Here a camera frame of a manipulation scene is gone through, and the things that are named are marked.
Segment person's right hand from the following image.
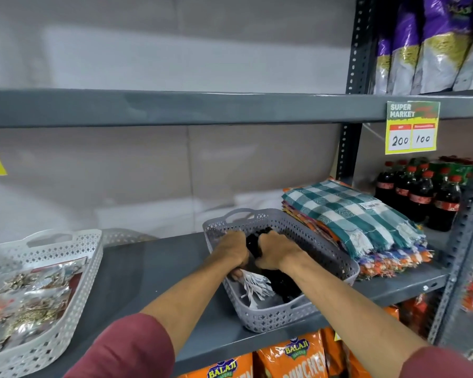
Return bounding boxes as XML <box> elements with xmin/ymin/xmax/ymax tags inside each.
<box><xmin>254</xmin><ymin>231</ymin><xmax>306</xmax><ymax>271</ymax></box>

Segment person's left hand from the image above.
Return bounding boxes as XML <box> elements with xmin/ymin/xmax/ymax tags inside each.
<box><xmin>211</xmin><ymin>231</ymin><xmax>250</xmax><ymax>282</ymax></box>

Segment black cloth bundle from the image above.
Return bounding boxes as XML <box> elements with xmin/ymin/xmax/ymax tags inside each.
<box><xmin>244</xmin><ymin>227</ymin><xmax>305</xmax><ymax>304</ymax></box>

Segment person's left forearm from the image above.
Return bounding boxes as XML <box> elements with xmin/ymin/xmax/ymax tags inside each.
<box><xmin>140</xmin><ymin>258</ymin><xmax>246</xmax><ymax>368</ymax></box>

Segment person's right forearm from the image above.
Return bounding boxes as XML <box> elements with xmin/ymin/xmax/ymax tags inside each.
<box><xmin>278</xmin><ymin>250</ymin><xmax>432</xmax><ymax>376</ymax></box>

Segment bundle of white paper tags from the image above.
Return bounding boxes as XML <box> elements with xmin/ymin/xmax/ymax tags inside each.
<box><xmin>238</xmin><ymin>269</ymin><xmax>276</xmax><ymax>310</ymax></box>

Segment grey perforated plastic basket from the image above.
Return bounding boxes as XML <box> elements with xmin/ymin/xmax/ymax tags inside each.
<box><xmin>202</xmin><ymin>208</ymin><xmax>360</xmax><ymax>334</ymax></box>

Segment green white checked towel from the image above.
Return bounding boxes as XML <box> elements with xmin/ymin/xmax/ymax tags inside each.
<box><xmin>281</xmin><ymin>179</ymin><xmax>429</xmax><ymax>259</ymax></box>

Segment orange snack packet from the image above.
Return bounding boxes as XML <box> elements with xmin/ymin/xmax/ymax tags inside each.
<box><xmin>206</xmin><ymin>352</ymin><xmax>254</xmax><ymax>378</ymax></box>
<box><xmin>256</xmin><ymin>330</ymin><xmax>330</xmax><ymax>378</ymax></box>
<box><xmin>320</xmin><ymin>327</ymin><xmax>348</xmax><ymax>377</ymax></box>

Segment white perforated plastic basket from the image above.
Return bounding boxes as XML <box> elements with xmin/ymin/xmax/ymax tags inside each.
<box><xmin>0</xmin><ymin>229</ymin><xmax>104</xmax><ymax>378</ymax></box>
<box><xmin>101</xmin><ymin>228</ymin><xmax>159</xmax><ymax>248</ymax></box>

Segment stack of colourful folded cloths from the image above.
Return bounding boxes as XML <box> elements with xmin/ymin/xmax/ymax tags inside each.
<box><xmin>282</xmin><ymin>184</ymin><xmax>435</xmax><ymax>281</ymax></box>

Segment row of dark cola bottles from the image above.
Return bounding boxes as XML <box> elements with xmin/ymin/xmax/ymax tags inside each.
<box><xmin>374</xmin><ymin>160</ymin><xmax>464</xmax><ymax>233</ymax></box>

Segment grey metal shelving rack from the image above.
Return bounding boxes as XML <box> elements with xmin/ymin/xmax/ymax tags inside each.
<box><xmin>0</xmin><ymin>0</ymin><xmax>473</xmax><ymax>378</ymax></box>

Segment red snack packets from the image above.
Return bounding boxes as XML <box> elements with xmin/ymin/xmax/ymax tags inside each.
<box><xmin>398</xmin><ymin>293</ymin><xmax>435</xmax><ymax>345</ymax></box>

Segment green yellow price sign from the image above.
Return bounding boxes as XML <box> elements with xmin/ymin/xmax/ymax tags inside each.
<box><xmin>385</xmin><ymin>101</ymin><xmax>441</xmax><ymax>155</ymax></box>

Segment green red packets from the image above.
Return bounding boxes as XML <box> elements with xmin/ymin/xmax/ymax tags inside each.
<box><xmin>437</xmin><ymin>155</ymin><xmax>473</xmax><ymax>182</ymax></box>

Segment pile of shiny jewellery packets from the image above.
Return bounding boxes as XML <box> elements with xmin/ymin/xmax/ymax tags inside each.
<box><xmin>0</xmin><ymin>256</ymin><xmax>88</xmax><ymax>353</ymax></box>

